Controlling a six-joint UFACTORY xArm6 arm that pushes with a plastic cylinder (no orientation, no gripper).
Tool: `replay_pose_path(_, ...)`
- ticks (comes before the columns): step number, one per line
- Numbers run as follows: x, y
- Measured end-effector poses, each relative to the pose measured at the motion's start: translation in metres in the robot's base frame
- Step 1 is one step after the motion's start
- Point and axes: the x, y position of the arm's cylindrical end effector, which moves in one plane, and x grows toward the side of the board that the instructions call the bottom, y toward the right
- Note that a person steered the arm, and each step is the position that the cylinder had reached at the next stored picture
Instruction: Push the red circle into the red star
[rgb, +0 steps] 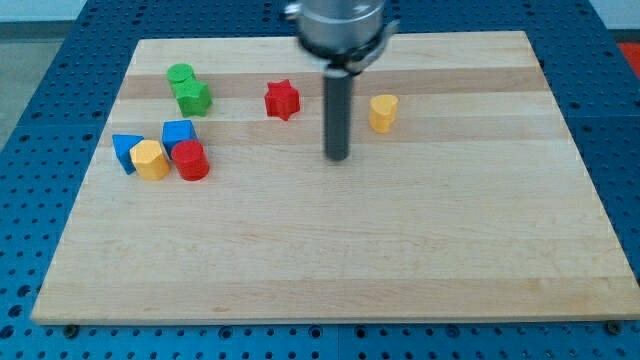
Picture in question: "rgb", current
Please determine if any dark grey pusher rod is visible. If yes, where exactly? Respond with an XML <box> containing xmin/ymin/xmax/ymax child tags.
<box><xmin>323</xmin><ymin>67</ymin><xmax>353</xmax><ymax>162</ymax></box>

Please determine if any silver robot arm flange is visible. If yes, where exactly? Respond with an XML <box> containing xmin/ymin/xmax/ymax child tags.
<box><xmin>283</xmin><ymin>0</ymin><xmax>399</xmax><ymax>75</ymax></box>

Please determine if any red star block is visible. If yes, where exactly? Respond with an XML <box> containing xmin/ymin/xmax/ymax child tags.
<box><xmin>264</xmin><ymin>79</ymin><xmax>300</xmax><ymax>121</ymax></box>

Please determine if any green star block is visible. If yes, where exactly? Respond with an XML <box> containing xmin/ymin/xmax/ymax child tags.
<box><xmin>172</xmin><ymin>80</ymin><xmax>212</xmax><ymax>117</ymax></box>

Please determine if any yellow heart block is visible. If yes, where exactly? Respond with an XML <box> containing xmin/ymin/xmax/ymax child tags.
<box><xmin>368</xmin><ymin>94</ymin><xmax>399</xmax><ymax>134</ymax></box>

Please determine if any wooden board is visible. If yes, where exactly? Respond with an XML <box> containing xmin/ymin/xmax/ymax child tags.
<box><xmin>32</xmin><ymin>31</ymin><xmax>639</xmax><ymax>326</ymax></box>

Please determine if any red cylinder block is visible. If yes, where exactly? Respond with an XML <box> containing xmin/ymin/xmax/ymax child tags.
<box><xmin>171</xmin><ymin>139</ymin><xmax>210</xmax><ymax>181</ymax></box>

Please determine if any blue cube block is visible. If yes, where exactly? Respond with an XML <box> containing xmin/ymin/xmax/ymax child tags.
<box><xmin>161</xmin><ymin>119</ymin><xmax>198</xmax><ymax>157</ymax></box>

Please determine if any yellow hexagon block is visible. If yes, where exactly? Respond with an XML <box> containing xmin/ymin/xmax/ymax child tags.
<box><xmin>129</xmin><ymin>140</ymin><xmax>170</xmax><ymax>180</ymax></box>

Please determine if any green cylinder block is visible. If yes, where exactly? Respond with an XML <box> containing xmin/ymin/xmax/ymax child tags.
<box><xmin>166</xmin><ymin>63</ymin><xmax>196</xmax><ymax>93</ymax></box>

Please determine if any blue triangle block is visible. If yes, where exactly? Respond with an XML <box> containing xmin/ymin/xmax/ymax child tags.
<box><xmin>112</xmin><ymin>134</ymin><xmax>144</xmax><ymax>175</ymax></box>

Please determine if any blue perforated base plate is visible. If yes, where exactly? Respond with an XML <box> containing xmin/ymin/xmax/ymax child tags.
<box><xmin>1</xmin><ymin>0</ymin><xmax>639</xmax><ymax>359</ymax></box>

